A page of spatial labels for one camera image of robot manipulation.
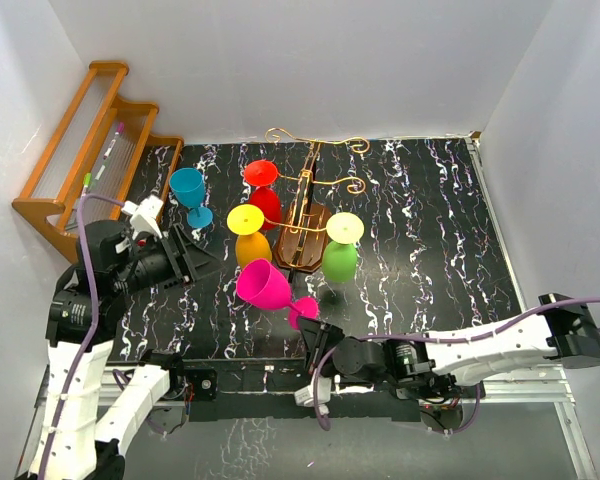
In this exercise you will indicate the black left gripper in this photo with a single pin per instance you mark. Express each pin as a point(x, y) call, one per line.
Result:
point(188, 261)

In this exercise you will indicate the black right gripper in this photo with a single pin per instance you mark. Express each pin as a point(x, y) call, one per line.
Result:
point(316, 337)

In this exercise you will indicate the magenta wine glass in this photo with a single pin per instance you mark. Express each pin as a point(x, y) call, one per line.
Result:
point(262, 285)

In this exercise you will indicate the blue wine glass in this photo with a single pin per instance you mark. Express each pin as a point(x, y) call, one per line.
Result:
point(188, 187)

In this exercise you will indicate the green wine glass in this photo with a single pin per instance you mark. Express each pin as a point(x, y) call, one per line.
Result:
point(340, 257)

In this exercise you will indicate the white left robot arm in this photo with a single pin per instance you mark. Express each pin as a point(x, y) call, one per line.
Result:
point(90, 300)

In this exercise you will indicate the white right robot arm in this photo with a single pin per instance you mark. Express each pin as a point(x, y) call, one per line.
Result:
point(441, 363)

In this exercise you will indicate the yellow orange wine glass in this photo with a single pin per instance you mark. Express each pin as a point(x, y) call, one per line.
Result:
point(245, 221)

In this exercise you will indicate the brown wooden rack base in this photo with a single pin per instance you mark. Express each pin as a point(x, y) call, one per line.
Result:
point(302, 249)

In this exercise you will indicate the red wine glass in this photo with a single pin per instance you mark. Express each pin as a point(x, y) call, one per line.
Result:
point(261, 174)

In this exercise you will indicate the orange wooden tiered shelf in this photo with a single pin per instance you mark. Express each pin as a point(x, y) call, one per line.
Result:
point(49, 198)

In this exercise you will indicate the purple capped marker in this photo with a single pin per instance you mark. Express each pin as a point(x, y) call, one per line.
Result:
point(119, 130)

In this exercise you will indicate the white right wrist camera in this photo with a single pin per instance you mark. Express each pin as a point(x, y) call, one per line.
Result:
point(306, 397)

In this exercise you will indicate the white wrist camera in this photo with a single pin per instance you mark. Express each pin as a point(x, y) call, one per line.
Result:
point(143, 216)
point(306, 397)

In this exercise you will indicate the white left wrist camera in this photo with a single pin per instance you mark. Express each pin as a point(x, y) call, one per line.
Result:
point(143, 216)

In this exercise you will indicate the gold wire glass rack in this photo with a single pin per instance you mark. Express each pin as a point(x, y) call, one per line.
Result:
point(306, 181)

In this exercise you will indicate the aluminium frame rail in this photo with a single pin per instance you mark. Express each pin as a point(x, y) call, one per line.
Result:
point(263, 419)

